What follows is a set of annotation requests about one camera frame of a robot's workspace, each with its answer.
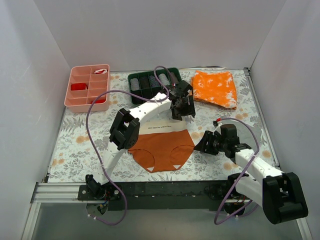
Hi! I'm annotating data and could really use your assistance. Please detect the orange and cream underwear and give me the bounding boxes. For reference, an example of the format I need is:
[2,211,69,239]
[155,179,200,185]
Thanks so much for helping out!
[128,119,195,173]

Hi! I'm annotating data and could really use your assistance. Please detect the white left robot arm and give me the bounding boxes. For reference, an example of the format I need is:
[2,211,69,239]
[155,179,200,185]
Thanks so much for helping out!
[85,80,196,200]

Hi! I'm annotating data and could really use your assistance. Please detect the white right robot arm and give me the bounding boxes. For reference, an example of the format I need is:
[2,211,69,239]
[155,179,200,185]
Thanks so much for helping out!
[194,124,309,225]

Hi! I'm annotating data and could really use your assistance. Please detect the red rolled underwear front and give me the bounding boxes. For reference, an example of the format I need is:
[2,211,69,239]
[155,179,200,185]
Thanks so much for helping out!
[95,99,106,104]

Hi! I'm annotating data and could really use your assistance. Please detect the red white rolled underwear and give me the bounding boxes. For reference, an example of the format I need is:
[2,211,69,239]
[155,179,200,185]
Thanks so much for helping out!
[93,68,108,75]

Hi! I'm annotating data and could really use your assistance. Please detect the dark grey rolled sock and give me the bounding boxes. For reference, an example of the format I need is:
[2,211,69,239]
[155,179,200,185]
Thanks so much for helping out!
[170,72,179,84]

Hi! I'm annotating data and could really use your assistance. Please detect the grey folded cloth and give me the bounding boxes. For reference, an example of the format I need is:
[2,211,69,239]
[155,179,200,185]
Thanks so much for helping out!
[235,123,262,150]

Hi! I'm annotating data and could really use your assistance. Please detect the white grey striped sock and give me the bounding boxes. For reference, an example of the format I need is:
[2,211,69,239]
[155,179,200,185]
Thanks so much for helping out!
[158,73,171,86]

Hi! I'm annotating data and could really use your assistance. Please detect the blue striped rolled sock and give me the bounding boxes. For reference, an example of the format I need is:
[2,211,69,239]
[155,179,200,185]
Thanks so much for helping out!
[148,75,161,88]

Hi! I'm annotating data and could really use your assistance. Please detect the black rolled sock front middle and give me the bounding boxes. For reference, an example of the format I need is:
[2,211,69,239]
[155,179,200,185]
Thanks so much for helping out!
[141,88,158,100]

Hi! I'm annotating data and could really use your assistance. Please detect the black rolled sock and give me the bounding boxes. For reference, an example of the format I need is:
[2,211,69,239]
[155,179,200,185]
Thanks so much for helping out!
[141,88,158,100]
[139,76,150,89]
[131,89,144,105]

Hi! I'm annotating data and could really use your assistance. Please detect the orange white patterned cloth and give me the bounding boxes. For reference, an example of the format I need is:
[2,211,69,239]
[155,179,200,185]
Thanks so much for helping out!
[191,70,237,109]

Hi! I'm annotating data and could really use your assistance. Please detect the green divided organiser box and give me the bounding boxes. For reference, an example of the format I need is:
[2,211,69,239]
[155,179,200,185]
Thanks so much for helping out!
[127,67,182,99]

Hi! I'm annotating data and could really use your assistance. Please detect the floral patterned table mat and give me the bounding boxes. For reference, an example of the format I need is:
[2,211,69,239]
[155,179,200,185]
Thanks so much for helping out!
[48,70,279,183]

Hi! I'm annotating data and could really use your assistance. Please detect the black rolled sock front left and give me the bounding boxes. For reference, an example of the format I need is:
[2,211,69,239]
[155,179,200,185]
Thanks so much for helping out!
[131,89,144,105]

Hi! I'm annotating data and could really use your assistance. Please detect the grey striped rolled sock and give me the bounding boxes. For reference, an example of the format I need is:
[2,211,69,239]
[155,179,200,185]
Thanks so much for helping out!
[130,78,140,91]

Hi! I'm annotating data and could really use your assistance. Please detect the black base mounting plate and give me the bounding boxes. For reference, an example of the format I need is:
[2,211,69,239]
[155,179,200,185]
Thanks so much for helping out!
[77,180,256,217]

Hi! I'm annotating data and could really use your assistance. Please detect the pink divided organiser box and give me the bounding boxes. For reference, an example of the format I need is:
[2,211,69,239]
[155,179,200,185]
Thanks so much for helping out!
[64,64,111,113]

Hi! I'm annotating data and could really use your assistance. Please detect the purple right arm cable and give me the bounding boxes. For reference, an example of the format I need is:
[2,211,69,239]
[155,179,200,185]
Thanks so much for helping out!
[212,117,261,225]

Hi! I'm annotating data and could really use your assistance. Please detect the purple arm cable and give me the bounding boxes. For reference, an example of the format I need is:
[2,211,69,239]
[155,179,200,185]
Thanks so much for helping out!
[212,117,261,225]
[85,65,176,226]

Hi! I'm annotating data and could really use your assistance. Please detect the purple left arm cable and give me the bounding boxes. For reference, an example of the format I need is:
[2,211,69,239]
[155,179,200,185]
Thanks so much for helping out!
[85,65,176,226]

